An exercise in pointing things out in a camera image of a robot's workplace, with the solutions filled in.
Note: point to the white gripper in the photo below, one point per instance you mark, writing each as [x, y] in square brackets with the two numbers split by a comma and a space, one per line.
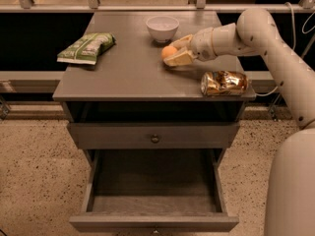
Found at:
[201, 43]

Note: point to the orange fruit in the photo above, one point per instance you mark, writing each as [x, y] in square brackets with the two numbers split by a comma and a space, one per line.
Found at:
[168, 51]

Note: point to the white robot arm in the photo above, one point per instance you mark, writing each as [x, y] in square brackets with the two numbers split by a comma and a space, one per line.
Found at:
[290, 206]

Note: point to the grey drawer cabinet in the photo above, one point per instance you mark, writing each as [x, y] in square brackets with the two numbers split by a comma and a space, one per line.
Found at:
[130, 84]

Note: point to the round brass drawer knob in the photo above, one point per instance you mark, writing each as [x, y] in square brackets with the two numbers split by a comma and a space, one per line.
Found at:
[155, 138]

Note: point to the closed top drawer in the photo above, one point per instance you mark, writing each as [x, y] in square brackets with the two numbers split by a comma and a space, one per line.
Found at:
[138, 135]

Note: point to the open middle drawer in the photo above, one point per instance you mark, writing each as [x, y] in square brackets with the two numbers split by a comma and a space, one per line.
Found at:
[154, 190]

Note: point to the white ceramic bowl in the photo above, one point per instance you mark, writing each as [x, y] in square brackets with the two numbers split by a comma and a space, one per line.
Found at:
[162, 28]

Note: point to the crushed gold soda can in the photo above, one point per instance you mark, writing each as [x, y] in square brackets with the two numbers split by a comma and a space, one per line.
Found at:
[223, 83]

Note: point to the green chip bag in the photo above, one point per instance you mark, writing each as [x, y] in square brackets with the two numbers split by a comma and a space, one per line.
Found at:
[86, 49]

